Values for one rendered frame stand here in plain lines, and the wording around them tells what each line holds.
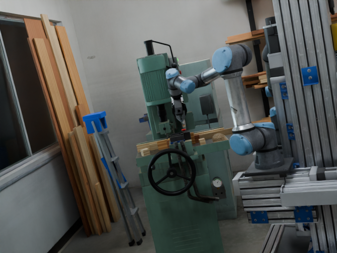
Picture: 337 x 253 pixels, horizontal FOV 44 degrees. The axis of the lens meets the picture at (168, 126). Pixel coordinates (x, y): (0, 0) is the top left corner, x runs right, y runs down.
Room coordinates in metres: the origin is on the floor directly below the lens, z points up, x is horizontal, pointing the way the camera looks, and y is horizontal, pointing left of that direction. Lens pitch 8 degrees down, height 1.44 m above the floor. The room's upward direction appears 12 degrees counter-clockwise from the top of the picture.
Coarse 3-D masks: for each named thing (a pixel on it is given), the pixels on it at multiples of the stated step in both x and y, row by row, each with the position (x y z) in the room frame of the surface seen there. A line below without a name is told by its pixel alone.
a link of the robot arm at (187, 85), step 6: (180, 78) 2.38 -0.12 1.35; (186, 78) 2.37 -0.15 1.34; (192, 78) 2.39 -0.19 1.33; (174, 84) 2.40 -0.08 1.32; (180, 84) 2.36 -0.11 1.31; (186, 84) 2.33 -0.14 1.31; (192, 84) 2.34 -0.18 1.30; (198, 84) 2.40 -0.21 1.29; (186, 90) 2.33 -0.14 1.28; (192, 90) 2.36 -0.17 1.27
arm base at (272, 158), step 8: (256, 152) 2.13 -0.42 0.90; (264, 152) 2.09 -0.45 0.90; (272, 152) 2.08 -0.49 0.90; (256, 160) 2.13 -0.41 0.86; (264, 160) 2.08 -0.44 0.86; (272, 160) 2.07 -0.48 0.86; (280, 160) 2.08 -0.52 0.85; (256, 168) 2.12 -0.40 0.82; (264, 168) 2.08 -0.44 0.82; (272, 168) 2.06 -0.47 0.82
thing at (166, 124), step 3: (168, 120) 2.80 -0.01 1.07; (159, 123) 2.74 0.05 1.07; (162, 123) 2.73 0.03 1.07; (165, 123) 2.73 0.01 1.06; (168, 123) 2.73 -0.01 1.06; (159, 126) 2.73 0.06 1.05; (162, 126) 2.73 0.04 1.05; (165, 126) 2.73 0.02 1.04; (168, 126) 2.73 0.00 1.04; (159, 129) 2.73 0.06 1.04; (162, 129) 2.73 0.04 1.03; (168, 129) 2.73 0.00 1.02; (171, 129) 2.74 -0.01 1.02; (162, 132) 2.73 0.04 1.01; (165, 132) 2.73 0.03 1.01; (168, 132) 2.73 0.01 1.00
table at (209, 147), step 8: (208, 144) 2.60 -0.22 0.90; (216, 144) 2.60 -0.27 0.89; (224, 144) 2.60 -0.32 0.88; (152, 152) 2.70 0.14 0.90; (200, 152) 2.61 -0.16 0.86; (208, 152) 2.60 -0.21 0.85; (136, 160) 2.62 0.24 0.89; (144, 160) 2.62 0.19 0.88; (160, 160) 2.62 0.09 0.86; (176, 160) 2.52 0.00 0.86; (184, 160) 2.51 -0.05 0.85
